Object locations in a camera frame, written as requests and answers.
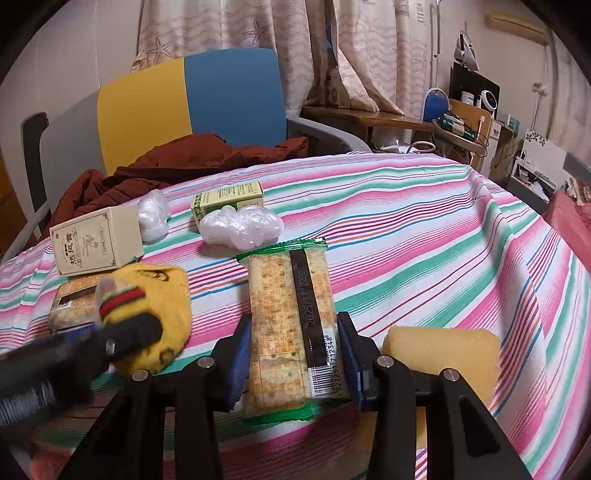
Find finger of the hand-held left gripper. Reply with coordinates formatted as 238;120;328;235
105;313;163;365
47;324;105;354

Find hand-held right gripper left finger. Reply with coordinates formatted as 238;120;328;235
55;314;254;480

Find green cracker packet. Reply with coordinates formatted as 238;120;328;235
236;237;356;421
47;274;112;335

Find tan sponge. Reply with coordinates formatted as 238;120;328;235
379;325;502;404

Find red-brown garment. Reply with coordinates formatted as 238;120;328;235
39;133;309;241

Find green white carton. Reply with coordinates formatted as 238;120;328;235
191;181;265;234

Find green print cardboard box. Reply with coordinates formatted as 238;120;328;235
324;69;352;110

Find large white plastic bag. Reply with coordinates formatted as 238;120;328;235
198;204;284;251

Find grey yellow blue chair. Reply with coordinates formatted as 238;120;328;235
0;48;372;259

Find striped tablecloth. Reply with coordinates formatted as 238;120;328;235
0;152;591;480

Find white patterned box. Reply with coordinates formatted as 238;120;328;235
522;129;571;168

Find red bed cover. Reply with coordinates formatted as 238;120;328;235
545;189;591;259

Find blue plastic chair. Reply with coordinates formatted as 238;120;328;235
422;88;450;123

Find patterned curtain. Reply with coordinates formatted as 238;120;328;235
131;0;444;116

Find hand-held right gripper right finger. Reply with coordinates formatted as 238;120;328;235
337;311;532;480

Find white cable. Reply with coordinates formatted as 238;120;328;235
369;140;437;156

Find yellow plush toy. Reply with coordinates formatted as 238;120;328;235
95;264;192;376

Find small white plastic bag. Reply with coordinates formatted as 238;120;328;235
137;189;172;243

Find air conditioner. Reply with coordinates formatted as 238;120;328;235
485;11;552;44

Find wooden desk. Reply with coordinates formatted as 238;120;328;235
300;105;488;160

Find beige printed carton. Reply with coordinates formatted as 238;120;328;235
49;205;145;278

